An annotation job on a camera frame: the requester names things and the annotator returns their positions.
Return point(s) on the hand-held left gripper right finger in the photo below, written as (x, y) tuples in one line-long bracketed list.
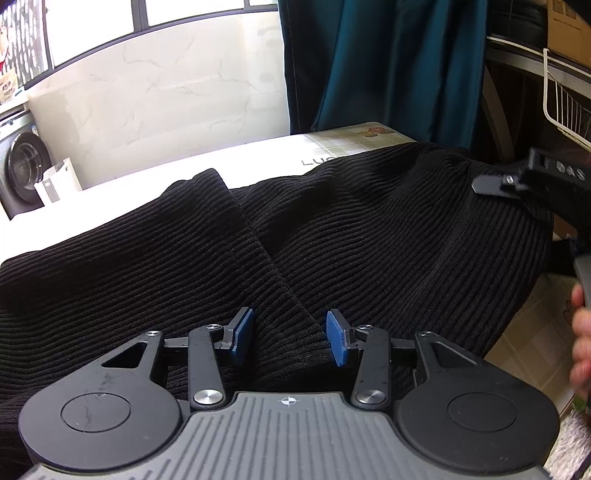
[(337, 339)]

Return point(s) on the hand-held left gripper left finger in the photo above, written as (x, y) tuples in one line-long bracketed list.
[(243, 336)]

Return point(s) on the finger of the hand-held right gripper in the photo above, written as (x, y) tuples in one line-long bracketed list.
[(494, 184)]

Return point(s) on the black ribbed pants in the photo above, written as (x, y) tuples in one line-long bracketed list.
[(346, 240)]

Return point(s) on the person's right hand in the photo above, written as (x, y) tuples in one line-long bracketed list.
[(582, 341)]

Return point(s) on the brown cardboard box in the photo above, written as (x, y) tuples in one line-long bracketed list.
[(570, 27)]

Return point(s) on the dark teal curtain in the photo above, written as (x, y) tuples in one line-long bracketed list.
[(383, 60)]

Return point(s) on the white plastic laundry basket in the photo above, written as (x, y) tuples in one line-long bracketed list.
[(60, 182)]

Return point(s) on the grey shaggy rug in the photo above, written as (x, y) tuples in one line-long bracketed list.
[(572, 447)]

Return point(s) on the grey front-load washing machine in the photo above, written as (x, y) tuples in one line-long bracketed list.
[(21, 166)]

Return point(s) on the black framed window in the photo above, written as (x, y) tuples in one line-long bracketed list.
[(138, 18)]

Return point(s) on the patterned hanging cloth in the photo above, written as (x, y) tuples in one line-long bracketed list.
[(21, 37)]

